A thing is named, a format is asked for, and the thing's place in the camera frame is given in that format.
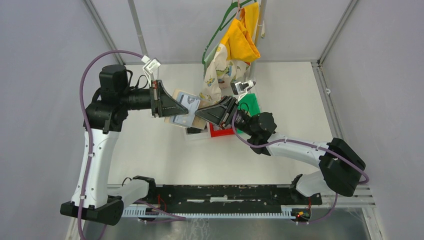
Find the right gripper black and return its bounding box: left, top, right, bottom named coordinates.
left=194, top=95, right=256, bottom=137

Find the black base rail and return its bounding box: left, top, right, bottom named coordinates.
left=143, top=184, right=323, bottom=214

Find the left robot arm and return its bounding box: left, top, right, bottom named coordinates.
left=60, top=64, right=189, bottom=226

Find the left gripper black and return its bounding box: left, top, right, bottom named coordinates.
left=120, top=79, right=189, bottom=118

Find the left metal rack pole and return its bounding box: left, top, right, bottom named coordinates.
left=127, top=0, right=149, bottom=56

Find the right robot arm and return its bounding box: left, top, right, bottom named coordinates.
left=195, top=96, right=370, bottom=204

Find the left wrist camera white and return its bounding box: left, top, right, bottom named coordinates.
left=141, top=55, right=162, bottom=82

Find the green clothes hanger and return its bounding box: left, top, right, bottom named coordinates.
left=201, top=0, right=257, bottom=66

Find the black card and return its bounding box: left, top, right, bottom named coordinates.
left=186, top=127, right=202, bottom=135

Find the green plastic bin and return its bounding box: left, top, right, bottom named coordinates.
left=234, top=93, right=261, bottom=136

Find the metal rack pole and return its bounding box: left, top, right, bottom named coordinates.
left=127, top=0, right=149, bottom=56
left=247, top=0, right=268, bottom=80

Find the red plastic bin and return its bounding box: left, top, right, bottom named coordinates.
left=208, top=123, right=235, bottom=138

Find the clear plastic bin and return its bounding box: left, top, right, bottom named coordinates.
left=184, top=127, right=211, bottom=141

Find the yellow patterned garment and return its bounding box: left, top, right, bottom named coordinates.
left=198, top=0, right=261, bottom=103

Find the beige card holder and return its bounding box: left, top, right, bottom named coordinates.
left=164, top=88, right=208, bottom=130

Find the white slotted cable duct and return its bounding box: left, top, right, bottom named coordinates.
left=122, top=205, right=296, bottom=220

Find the right metal rack pole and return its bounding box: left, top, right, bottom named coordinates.
left=247, top=0, right=268, bottom=80

